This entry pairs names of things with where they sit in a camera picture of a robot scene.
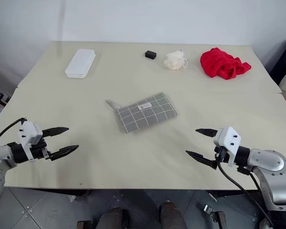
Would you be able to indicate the dark rounded shape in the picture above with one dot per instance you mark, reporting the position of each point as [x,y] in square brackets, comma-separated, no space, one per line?
[172,215]
[112,218]

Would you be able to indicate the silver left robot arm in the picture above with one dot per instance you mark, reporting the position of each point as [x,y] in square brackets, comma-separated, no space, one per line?
[2,155]

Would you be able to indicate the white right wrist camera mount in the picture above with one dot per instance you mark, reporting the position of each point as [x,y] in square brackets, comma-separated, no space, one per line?
[227,140]

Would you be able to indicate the black box beside table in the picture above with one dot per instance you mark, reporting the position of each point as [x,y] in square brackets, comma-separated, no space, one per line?
[284,57]

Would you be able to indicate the white fluffy mesh ball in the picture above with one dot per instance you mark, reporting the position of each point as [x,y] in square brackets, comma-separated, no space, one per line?
[174,60]

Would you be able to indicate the crumpled red cloth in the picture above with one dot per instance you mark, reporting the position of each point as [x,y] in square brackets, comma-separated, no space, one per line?
[219,63]

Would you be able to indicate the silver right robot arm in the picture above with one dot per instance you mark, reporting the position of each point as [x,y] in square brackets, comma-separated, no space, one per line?
[271,164]

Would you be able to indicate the black table frame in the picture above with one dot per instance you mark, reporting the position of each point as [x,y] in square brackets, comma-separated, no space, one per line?
[62,191]

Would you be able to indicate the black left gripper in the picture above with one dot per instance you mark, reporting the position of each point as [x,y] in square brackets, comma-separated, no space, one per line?
[39,150]

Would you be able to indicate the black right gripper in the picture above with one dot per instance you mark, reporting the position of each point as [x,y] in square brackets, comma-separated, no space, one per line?
[221,155]

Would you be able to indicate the white rectangular plastic box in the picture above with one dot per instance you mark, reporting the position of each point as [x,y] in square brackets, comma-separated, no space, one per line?
[81,63]

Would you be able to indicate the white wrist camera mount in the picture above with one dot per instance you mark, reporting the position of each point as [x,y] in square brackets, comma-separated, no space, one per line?
[227,140]
[29,131]

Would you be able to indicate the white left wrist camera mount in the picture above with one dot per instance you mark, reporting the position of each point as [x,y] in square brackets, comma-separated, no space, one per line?
[29,131]

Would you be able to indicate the small black power adapter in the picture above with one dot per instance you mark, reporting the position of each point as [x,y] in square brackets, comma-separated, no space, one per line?
[150,54]

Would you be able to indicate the metal caster bracket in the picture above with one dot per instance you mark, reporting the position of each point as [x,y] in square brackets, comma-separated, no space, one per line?
[214,213]

